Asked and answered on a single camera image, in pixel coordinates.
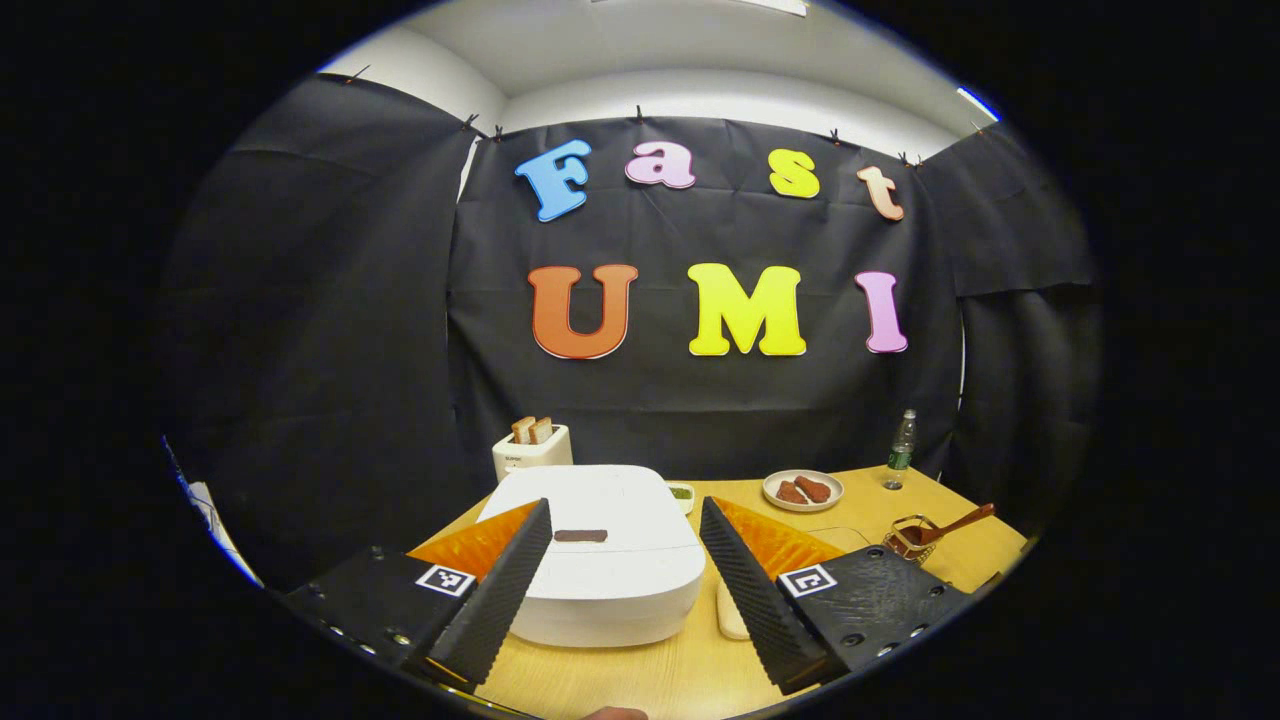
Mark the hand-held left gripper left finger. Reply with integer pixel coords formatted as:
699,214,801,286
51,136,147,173
280,498,553,693

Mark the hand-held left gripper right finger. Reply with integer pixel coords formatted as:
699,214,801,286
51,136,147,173
700,496,971,696

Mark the white rice cooker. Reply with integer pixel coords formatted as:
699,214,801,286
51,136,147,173
477,464,707,648

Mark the white round plate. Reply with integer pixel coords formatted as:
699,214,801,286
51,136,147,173
762,469,845,513

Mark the clear glass bowl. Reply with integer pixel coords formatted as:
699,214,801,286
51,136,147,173
716,525,871,641

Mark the white toaster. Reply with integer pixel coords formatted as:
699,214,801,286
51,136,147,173
492,424,574,483

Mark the clear plastic water bottle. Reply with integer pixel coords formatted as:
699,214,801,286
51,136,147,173
884,409,918,491

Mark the black backdrop cloth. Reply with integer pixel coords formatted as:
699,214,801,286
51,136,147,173
160,70,1101,591

